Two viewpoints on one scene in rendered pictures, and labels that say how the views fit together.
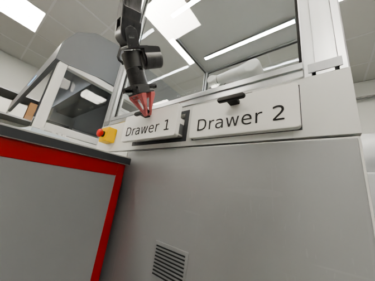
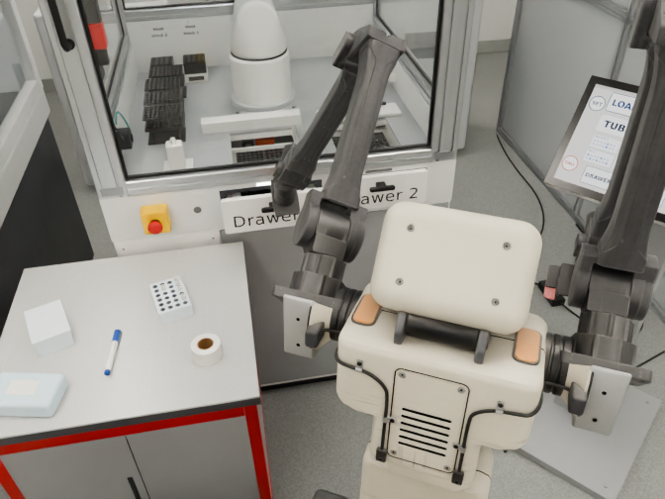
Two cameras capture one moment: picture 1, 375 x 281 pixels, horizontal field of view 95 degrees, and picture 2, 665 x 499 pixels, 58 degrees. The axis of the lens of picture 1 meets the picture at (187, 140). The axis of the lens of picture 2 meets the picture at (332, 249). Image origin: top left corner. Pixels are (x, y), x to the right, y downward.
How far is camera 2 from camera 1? 168 cm
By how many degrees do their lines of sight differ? 71
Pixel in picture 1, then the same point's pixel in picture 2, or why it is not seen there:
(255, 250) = not seen: hidden behind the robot
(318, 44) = (443, 136)
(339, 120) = (443, 193)
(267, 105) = (406, 187)
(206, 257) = (357, 281)
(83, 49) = not seen: outside the picture
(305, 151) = not seen: hidden behind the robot
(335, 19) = (457, 117)
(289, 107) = (421, 189)
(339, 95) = (446, 178)
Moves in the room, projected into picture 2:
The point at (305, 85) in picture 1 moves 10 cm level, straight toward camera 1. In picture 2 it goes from (430, 167) to (442, 185)
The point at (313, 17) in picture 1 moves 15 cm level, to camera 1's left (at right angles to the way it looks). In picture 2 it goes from (445, 108) to (415, 128)
